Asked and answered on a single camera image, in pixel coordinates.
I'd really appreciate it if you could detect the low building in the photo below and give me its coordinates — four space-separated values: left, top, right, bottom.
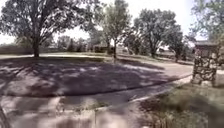
87 42 115 54

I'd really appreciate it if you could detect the slim tall tree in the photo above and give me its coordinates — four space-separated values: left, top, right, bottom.
96 0 134 63

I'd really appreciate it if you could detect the distant row of trees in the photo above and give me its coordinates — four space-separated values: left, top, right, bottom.
13 33 101 54

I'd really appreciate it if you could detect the grey paved path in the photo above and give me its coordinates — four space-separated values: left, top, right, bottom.
0 69 224 128

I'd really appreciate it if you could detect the round dark tree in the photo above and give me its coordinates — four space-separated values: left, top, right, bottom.
123 8 186 62

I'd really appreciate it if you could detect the green grass patch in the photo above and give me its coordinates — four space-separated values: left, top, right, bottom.
139 73 224 128

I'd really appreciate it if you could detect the large broad tree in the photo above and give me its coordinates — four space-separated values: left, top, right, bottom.
0 0 101 58

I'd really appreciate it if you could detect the stone pillar with roof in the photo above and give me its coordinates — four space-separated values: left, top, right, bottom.
190 40 221 88

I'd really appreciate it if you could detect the leafy tree at edge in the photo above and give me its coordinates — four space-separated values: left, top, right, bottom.
190 0 224 44

